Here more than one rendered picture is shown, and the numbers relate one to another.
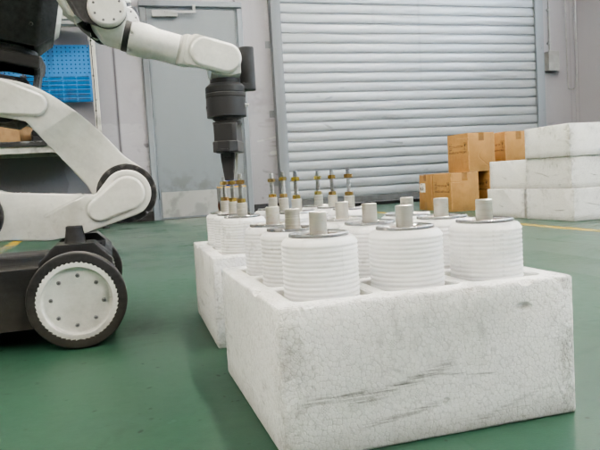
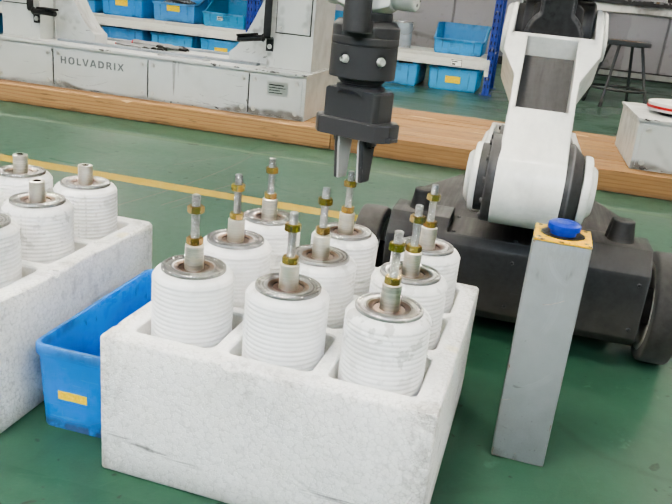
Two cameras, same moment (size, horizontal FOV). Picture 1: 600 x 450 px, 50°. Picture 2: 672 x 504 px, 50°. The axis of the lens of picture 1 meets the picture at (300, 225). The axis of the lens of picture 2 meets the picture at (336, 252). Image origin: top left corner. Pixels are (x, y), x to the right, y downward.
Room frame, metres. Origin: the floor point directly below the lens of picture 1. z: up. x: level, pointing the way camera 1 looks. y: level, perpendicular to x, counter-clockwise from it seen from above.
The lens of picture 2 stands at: (1.92, -0.72, 0.57)
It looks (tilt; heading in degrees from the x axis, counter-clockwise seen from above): 19 degrees down; 119
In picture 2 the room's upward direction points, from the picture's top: 6 degrees clockwise
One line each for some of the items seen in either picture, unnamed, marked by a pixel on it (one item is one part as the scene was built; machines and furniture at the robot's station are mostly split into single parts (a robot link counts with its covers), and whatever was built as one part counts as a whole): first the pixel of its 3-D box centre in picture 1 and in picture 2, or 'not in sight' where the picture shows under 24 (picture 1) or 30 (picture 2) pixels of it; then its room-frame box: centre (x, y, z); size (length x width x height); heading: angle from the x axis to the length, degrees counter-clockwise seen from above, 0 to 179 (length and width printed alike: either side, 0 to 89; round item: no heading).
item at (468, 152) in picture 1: (470, 153); not in sight; (5.14, -1.39, 0.45); 0.30 x 0.24 x 0.30; 18
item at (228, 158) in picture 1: (228, 166); (339, 154); (1.42, 0.15, 0.36); 0.03 x 0.02 x 0.06; 86
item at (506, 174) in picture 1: (533, 173); not in sight; (4.17, -1.53, 0.27); 0.39 x 0.39 x 0.18; 19
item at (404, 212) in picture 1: (404, 217); not in sight; (0.83, -0.14, 0.26); 0.02 x 0.02 x 0.03
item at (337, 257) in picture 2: not in sight; (320, 256); (1.47, 0.03, 0.25); 0.08 x 0.08 x 0.01
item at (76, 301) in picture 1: (78, 299); (369, 255); (1.32, 0.47, 0.10); 0.20 x 0.05 x 0.20; 106
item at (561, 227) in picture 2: not in sight; (563, 229); (1.73, 0.18, 0.32); 0.04 x 0.04 x 0.02
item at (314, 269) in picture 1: (322, 306); not in sight; (0.80, -0.02, 0.16); 0.10 x 0.10 x 0.18
